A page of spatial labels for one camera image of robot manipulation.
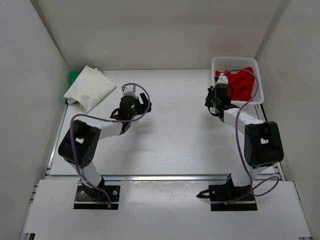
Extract red t shirt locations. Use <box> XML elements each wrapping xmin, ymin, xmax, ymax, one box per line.
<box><xmin>224</xmin><ymin>67</ymin><xmax>255</xmax><ymax>102</ymax></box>

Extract white t shirt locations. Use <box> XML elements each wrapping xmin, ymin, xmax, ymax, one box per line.
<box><xmin>63</xmin><ymin>66</ymin><xmax>117</xmax><ymax>114</ymax></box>

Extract green t shirt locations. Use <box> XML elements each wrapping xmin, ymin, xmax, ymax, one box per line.
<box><xmin>68</xmin><ymin>70</ymin><xmax>82</xmax><ymax>89</ymax></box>

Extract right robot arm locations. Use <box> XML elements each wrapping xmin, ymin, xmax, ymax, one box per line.
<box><xmin>197</xmin><ymin>83</ymin><xmax>284</xmax><ymax>204</ymax></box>

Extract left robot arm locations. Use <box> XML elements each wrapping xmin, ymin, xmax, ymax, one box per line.
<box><xmin>58</xmin><ymin>93</ymin><xmax>152</xmax><ymax>201</ymax></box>

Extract white plastic basket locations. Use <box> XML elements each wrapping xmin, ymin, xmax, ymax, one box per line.
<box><xmin>211</xmin><ymin>56</ymin><xmax>264</xmax><ymax>106</ymax></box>

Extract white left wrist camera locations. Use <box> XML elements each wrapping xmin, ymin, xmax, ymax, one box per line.
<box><xmin>121</xmin><ymin>84</ymin><xmax>137</xmax><ymax>98</ymax></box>

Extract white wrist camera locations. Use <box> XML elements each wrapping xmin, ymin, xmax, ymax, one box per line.
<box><xmin>121</xmin><ymin>84</ymin><xmax>137</xmax><ymax>98</ymax></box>
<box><xmin>214</xmin><ymin>74</ymin><xmax>229</xmax><ymax>85</ymax></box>

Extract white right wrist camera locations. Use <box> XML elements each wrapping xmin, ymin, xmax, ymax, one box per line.
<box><xmin>214</xmin><ymin>74</ymin><xmax>229</xmax><ymax>85</ymax></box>

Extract aluminium table rail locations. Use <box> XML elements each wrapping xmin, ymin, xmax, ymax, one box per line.
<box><xmin>103</xmin><ymin>174</ymin><xmax>228</xmax><ymax>181</ymax></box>

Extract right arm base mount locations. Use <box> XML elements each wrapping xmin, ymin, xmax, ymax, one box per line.
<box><xmin>196</xmin><ymin>174</ymin><xmax>258</xmax><ymax>212</ymax></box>

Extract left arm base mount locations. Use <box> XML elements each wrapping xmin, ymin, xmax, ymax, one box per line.
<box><xmin>73</xmin><ymin>181</ymin><xmax>121</xmax><ymax>210</ymax></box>

